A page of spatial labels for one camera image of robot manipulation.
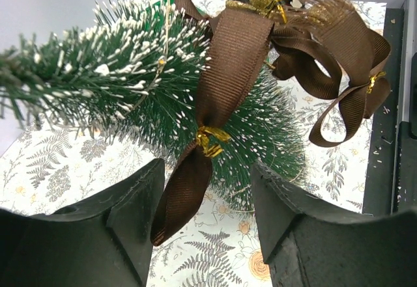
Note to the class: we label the floral patterned table mat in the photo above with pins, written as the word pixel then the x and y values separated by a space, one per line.
pixel 219 247

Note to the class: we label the brown ribbon bow cluster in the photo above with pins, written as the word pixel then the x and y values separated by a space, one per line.
pixel 325 45

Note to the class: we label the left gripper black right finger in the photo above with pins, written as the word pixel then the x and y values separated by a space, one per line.
pixel 307 241

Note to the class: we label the green plastic tray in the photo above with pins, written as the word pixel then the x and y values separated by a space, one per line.
pixel 157 5

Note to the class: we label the small green christmas tree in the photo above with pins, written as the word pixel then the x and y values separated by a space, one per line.
pixel 99 99

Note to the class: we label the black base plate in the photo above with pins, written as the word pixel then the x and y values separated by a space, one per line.
pixel 391 171

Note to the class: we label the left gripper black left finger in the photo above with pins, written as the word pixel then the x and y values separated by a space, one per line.
pixel 102 240

